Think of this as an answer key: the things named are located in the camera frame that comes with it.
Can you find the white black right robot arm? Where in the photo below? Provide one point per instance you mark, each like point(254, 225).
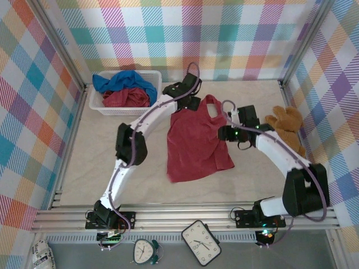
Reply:
point(280, 151)

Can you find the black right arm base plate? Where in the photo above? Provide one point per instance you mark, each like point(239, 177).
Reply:
point(242, 218)

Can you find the black square analogue clock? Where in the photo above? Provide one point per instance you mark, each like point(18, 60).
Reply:
point(200, 242)

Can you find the newspaper print bag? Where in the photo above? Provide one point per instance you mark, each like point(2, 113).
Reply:
point(42, 255)

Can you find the aluminium frame post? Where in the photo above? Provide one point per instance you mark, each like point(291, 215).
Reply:
point(306, 42)
point(64, 47)

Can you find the white plastic mesh basket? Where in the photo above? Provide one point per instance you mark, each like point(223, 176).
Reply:
point(106, 111)

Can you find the aluminium side rail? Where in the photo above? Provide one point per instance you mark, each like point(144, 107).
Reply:
point(286, 96)
point(80, 107)

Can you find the red tank top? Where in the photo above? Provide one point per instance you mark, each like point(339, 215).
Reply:
point(193, 145)
point(123, 98)

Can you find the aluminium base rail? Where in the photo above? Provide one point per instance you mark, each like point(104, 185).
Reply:
point(174, 220)

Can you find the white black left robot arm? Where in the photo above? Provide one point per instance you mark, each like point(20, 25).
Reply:
point(157, 115)

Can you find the brown teddy bear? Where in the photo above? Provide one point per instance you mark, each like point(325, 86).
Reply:
point(289, 123)

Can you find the blue tank top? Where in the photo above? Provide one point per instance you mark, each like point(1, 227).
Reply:
point(123, 79)

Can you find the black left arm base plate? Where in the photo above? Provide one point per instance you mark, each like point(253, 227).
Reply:
point(130, 220)

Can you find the small green alarm clock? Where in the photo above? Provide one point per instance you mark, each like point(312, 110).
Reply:
point(141, 250)

